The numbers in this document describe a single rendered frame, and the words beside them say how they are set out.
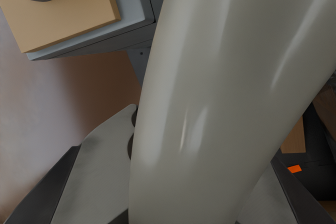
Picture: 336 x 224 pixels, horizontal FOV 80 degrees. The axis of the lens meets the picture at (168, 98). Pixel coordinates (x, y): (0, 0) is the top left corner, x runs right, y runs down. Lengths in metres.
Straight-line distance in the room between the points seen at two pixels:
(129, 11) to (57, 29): 0.19
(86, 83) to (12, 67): 0.78
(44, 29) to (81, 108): 1.29
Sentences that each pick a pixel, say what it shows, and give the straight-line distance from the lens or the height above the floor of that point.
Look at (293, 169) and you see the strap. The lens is 1.57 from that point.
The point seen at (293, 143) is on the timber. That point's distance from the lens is 1.34.
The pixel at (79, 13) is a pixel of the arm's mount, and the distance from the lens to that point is 0.55.
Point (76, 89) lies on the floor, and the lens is 1.82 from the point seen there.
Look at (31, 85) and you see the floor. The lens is 2.18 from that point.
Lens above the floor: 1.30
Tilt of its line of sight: 66 degrees down
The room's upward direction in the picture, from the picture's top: 132 degrees counter-clockwise
